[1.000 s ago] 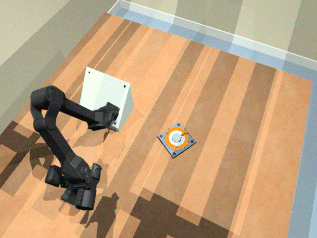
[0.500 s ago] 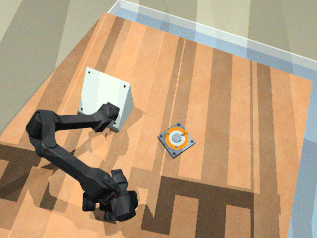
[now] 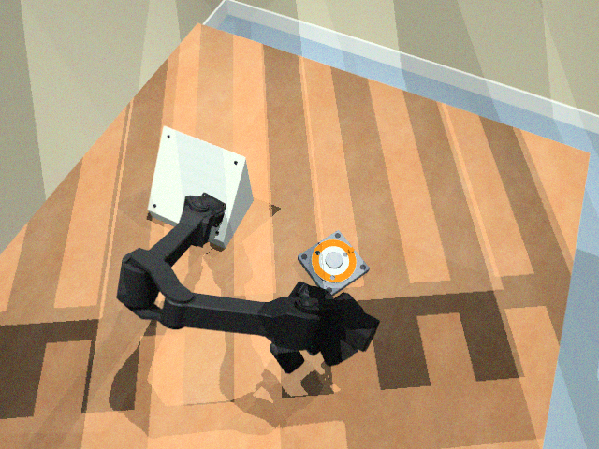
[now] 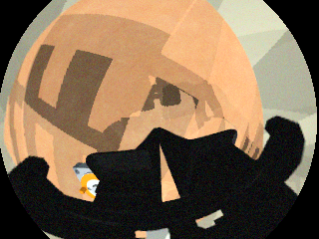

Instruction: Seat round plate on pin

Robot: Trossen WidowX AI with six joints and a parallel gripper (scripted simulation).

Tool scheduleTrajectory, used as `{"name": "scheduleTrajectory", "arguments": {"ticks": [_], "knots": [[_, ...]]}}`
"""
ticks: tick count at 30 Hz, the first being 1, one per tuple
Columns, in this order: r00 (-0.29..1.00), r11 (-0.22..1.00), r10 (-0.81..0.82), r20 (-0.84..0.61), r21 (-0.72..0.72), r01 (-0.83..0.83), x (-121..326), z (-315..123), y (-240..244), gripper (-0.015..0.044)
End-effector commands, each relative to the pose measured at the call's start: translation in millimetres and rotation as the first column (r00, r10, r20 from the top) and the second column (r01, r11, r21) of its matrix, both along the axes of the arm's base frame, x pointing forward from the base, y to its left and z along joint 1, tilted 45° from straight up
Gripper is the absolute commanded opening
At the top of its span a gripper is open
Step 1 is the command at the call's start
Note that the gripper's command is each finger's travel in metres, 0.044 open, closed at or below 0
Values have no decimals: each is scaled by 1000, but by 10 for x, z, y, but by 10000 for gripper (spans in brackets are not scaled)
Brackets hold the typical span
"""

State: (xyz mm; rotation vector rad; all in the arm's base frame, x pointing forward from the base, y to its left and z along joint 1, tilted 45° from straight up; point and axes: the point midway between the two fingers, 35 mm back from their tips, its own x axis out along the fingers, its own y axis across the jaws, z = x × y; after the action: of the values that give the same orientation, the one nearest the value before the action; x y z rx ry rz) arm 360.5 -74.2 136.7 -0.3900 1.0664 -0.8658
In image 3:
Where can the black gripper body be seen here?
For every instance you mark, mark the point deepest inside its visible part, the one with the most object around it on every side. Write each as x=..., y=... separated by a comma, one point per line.
x=290, y=360

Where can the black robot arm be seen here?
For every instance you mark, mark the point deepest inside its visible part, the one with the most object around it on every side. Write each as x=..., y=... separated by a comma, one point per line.
x=288, y=322

